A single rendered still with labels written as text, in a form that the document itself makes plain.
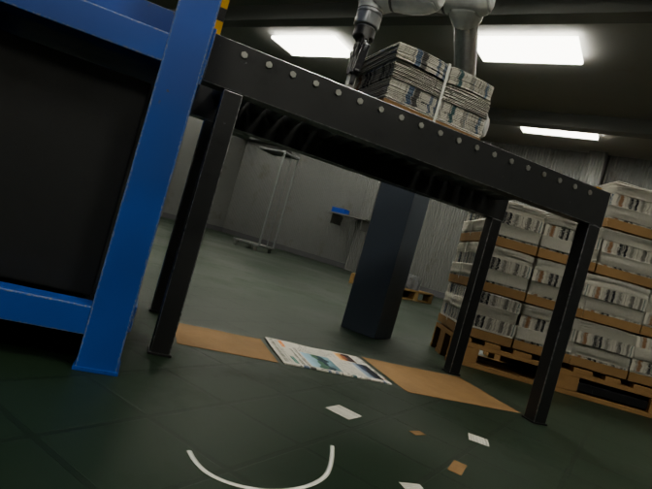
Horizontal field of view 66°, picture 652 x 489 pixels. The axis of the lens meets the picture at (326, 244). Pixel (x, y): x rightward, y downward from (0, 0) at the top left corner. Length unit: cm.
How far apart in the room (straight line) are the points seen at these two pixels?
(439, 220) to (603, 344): 833
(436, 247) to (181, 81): 993
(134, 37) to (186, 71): 11
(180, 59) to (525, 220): 192
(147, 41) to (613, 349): 244
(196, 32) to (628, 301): 234
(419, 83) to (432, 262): 928
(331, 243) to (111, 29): 1100
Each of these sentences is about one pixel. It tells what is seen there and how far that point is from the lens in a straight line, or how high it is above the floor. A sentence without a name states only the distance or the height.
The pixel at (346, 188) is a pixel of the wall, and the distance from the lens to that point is 1205.
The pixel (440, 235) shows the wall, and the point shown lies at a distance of 1086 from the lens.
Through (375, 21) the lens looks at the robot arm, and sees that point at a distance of 187.
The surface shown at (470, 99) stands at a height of 95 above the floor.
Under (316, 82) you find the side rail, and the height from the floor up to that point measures 78.
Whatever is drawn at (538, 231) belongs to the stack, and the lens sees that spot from 266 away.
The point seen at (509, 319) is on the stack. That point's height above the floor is 27.
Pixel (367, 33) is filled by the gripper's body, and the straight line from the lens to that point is 185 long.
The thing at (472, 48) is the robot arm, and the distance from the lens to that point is 247.
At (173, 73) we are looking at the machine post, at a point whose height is 63.
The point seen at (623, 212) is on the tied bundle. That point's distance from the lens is 285.
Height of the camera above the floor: 37
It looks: level
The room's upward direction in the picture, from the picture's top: 16 degrees clockwise
